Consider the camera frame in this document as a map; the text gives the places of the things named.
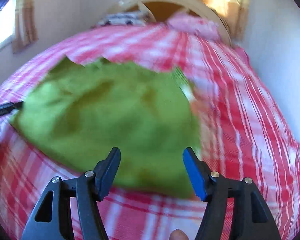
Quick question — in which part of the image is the grey white patterned pillow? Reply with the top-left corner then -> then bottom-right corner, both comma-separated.
96,10 -> 151,27

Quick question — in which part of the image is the operator right hand thumb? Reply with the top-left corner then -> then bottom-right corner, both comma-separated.
169,229 -> 189,240

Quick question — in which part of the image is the cream wooden headboard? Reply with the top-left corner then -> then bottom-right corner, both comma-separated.
107,0 -> 232,46

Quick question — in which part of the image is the pink floral pillow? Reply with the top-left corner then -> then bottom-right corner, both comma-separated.
166,12 -> 221,41

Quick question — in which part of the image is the green knitted sweater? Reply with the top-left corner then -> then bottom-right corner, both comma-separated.
10,57 -> 201,198

